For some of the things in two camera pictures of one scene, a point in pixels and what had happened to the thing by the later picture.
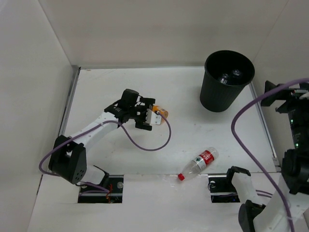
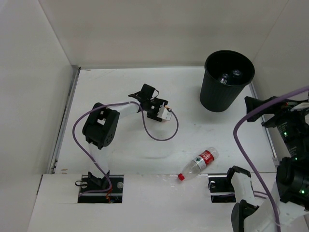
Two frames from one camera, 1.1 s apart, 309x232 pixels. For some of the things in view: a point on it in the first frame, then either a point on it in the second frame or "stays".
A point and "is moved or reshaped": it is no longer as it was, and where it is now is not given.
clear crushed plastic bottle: x=236 y=72 stays
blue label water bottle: x=224 y=78 stays
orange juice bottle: x=164 y=112 is moved or reshaped
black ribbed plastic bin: x=227 y=73 stays
